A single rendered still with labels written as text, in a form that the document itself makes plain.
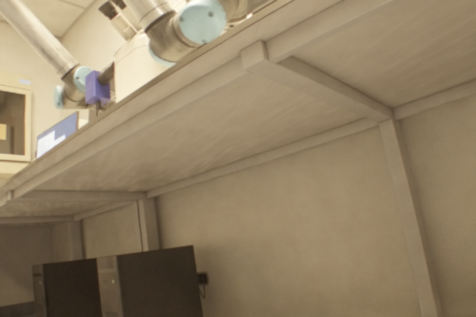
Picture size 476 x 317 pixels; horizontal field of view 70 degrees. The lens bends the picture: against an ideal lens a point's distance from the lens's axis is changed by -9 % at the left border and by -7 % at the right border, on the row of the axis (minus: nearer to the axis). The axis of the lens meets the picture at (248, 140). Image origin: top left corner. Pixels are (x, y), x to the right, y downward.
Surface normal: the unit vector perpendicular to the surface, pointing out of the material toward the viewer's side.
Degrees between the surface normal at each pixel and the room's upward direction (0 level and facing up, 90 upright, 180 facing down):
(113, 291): 90
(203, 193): 90
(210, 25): 142
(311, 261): 90
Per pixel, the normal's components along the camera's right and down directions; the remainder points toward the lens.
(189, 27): -0.26, 0.69
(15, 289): 0.76, -0.28
